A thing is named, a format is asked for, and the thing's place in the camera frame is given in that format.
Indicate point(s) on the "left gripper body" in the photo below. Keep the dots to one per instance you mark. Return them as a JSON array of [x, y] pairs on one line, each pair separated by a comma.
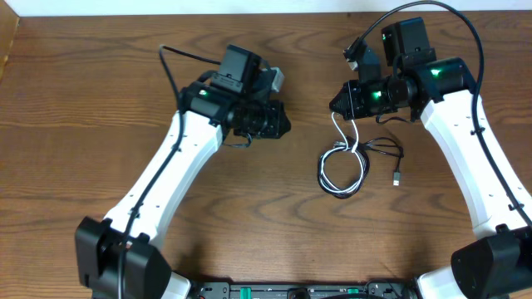
[[271, 120]]

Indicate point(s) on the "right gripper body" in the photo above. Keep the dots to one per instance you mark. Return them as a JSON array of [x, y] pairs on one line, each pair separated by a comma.
[[352, 100]]

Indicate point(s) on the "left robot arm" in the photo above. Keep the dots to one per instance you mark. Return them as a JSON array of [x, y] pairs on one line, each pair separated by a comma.
[[120, 256]]

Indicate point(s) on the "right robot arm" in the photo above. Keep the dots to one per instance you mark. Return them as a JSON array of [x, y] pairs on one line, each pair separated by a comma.
[[440, 93]]

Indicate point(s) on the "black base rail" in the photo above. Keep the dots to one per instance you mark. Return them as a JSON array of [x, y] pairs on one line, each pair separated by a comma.
[[376, 288]]

